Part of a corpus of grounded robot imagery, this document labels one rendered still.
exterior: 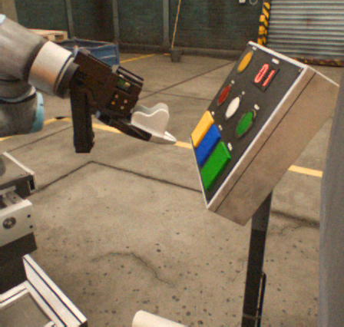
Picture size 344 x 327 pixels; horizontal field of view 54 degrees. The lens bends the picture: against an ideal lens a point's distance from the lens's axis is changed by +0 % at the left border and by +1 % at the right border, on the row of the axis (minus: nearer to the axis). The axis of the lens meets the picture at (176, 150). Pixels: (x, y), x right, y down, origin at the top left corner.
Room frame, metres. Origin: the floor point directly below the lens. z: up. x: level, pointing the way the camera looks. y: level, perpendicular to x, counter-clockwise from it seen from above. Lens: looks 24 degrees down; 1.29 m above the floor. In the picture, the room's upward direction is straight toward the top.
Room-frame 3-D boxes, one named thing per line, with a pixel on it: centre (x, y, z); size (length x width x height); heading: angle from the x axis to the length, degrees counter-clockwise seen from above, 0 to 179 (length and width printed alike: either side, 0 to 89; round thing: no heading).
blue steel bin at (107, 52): (5.53, 1.59, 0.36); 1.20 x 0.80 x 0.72; 49
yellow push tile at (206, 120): (0.76, -0.06, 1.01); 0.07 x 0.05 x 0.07; 3
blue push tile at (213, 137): (0.66, -0.07, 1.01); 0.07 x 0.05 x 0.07; 3
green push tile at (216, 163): (0.56, -0.07, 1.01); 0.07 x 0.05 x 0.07; 3
